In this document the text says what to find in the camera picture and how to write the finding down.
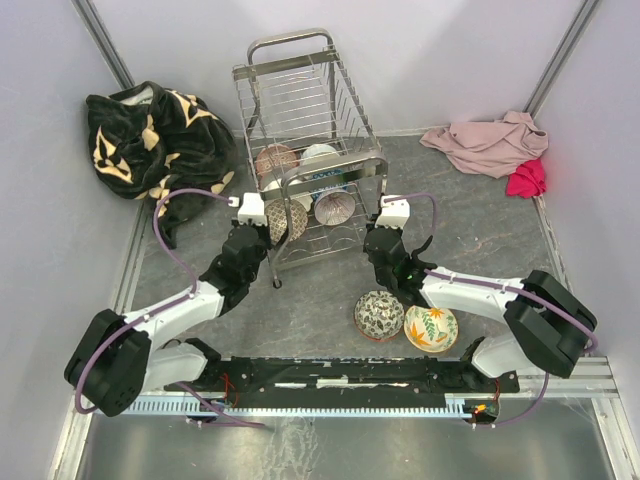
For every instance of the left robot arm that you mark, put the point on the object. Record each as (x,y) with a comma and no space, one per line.
(121,356)

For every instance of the black and cream blanket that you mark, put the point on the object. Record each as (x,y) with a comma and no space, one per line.
(148,141)

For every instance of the light blue cable duct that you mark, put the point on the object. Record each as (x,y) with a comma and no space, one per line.
(300,407)

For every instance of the stainless steel dish rack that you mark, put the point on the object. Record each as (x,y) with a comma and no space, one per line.
(294,89)

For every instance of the blue triangle patterned bowl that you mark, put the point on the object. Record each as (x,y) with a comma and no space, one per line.
(326,174)

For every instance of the plain white bowl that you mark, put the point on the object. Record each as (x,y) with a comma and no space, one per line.
(317,153)

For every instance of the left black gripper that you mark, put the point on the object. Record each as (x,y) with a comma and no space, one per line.
(265,231)

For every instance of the magenta cloth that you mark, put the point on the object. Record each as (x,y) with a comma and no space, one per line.
(527,181)

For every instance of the aluminium frame rail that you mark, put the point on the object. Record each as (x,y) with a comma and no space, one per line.
(553,428)

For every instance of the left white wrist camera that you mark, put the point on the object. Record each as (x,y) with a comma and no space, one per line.
(250,209)

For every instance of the black leaf patterned bowl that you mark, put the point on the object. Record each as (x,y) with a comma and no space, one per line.
(378,315)

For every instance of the brown cross patterned bowl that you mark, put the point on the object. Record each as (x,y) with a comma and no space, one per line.
(278,221)

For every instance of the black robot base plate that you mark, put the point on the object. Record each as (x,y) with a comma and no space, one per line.
(288,382)

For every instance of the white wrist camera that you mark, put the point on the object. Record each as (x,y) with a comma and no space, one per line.
(250,209)
(394,212)

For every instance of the yellow floral bowl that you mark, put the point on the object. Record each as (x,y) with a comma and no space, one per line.
(431,330)

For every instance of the dusty pink cloth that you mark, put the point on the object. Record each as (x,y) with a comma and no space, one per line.
(492,148)

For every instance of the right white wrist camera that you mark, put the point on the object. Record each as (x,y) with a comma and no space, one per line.
(394,212)

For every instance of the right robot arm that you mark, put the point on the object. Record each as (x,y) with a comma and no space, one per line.
(548,327)

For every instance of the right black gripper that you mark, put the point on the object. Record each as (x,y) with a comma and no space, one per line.
(371,223)

